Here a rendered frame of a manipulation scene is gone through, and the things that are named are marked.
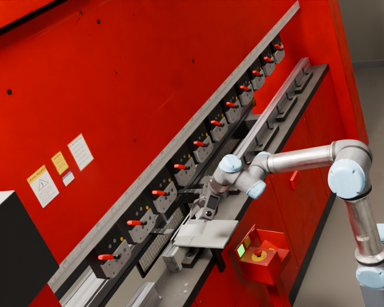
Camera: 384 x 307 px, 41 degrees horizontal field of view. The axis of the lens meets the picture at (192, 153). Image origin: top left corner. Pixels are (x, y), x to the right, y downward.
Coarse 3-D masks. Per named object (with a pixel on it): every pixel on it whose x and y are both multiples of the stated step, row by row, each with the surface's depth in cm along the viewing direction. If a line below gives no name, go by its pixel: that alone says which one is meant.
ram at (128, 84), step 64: (64, 0) 189; (128, 0) 212; (192, 0) 254; (256, 0) 317; (0, 64) 159; (64, 64) 181; (128, 64) 210; (192, 64) 251; (0, 128) 157; (64, 128) 179; (128, 128) 208; (192, 128) 248; (64, 192) 178; (64, 256) 176
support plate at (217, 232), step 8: (208, 224) 237; (216, 224) 235; (224, 224) 233; (232, 224) 231; (208, 232) 232; (216, 232) 230; (224, 232) 228; (232, 232) 227; (176, 240) 235; (184, 240) 233; (192, 240) 231; (200, 240) 229; (208, 240) 227; (216, 240) 225; (224, 240) 223
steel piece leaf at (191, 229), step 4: (188, 224) 243; (192, 224) 242; (196, 224) 240; (200, 224) 239; (204, 224) 236; (188, 228) 240; (192, 228) 239; (196, 228) 237; (200, 228) 236; (184, 232) 238; (188, 232) 237; (192, 232) 236; (196, 232) 235; (200, 232) 231
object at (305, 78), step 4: (308, 72) 382; (312, 72) 381; (304, 76) 378; (308, 76) 376; (312, 76) 381; (300, 80) 374; (304, 80) 371; (308, 80) 374; (300, 84) 368; (304, 84) 366; (296, 88) 364; (300, 88) 361; (304, 88) 365; (296, 92) 362; (300, 92) 361
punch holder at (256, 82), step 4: (256, 60) 311; (252, 64) 307; (256, 64) 311; (248, 68) 305; (252, 68) 307; (256, 68) 311; (248, 72) 306; (252, 72) 306; (260, 72) 315; (252, 76) 306; (256, 76) 311; (264, 76) 319; (252, 80) 308; (256, 80) 310; (260, 80) 314; (264, 80) 319; (252, 84) 309; (256, 84) 309; (260, 84) 314; (256, 88) 310
